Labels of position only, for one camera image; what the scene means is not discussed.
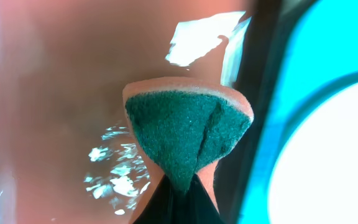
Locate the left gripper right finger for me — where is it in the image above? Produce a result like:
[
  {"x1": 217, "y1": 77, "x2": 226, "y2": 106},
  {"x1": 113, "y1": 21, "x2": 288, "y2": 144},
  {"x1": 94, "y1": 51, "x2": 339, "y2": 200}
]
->
[{"x1": 178, "y1": 174, "x2": 224, "y2": 224}]

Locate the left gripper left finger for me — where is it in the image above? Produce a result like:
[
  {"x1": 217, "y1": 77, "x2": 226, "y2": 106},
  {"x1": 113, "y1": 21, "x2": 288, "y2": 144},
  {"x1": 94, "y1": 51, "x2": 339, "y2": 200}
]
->
[{"x1": 133, "y1": 175, "x2": 178, "y2": 224}]

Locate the green and pink sponge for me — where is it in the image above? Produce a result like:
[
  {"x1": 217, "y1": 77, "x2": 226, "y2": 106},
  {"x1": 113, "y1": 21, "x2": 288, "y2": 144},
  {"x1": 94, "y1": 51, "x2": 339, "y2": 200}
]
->
[{"x1": 122, "y1": 76, "x2": 255, "y2": 195}]

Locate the white plate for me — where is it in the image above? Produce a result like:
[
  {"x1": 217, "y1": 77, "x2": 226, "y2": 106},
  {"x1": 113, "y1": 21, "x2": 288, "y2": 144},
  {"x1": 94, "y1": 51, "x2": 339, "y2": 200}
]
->
[{"x1": 268, "y1": 83, "x2": 358, "y2": 224}]

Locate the dark red water tray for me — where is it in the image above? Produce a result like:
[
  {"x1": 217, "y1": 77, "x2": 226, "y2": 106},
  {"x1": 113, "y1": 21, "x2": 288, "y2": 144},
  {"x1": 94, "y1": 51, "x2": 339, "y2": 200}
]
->
[{"x1": 0, "y1": 0, "x2": 291, "y2": 224}]

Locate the teal plastic tray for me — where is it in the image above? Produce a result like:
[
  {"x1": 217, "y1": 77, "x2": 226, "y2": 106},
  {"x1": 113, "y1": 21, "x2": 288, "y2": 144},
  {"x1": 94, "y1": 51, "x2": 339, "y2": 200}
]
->
[{"x1": 237, "y1": 0, "x2": 358, "y2": 223}]

